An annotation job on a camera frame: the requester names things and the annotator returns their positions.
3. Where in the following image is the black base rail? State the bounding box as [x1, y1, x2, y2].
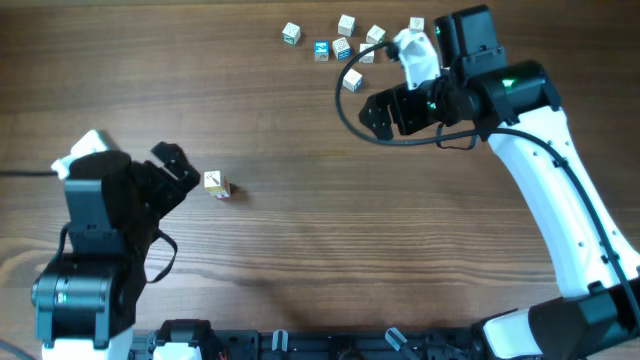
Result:
[128, 324, 487, 360]

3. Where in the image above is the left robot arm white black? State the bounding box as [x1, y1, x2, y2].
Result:
[32, 142, 200, 359]

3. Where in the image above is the plain block upper right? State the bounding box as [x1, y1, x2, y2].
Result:
[408, 17, 425, 32]

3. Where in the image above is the plain top block upper middle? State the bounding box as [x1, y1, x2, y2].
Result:
[337, 14, 356, 37]

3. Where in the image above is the yellow sided picture block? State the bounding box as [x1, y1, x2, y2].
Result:
[204, 171, 229, 192]

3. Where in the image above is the green letter block far left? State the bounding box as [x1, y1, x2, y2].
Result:
[282, 22, 301, 46]

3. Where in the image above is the blue sided picture block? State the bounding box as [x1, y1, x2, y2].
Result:
[332, 37, 351, 60]

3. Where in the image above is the plain block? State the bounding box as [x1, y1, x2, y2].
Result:
[408, 17, 425, 32]
[337, 14, 356, 37]

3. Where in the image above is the blue P letter block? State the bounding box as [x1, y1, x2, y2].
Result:
[342, 69, 363, 92]

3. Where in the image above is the green sided block upper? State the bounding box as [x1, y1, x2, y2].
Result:
[366, 24, 386, 44]

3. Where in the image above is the blue H letter block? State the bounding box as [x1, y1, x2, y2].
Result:
[314, 41, 330, 62]

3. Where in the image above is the red sided base block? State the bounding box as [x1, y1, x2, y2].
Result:
[216, 190, 231, 200]

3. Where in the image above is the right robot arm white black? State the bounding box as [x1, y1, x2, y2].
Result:
[359, 5, 639, 359]

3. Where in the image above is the picture block centre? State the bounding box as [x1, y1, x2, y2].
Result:
[359, 43, 375, 64]

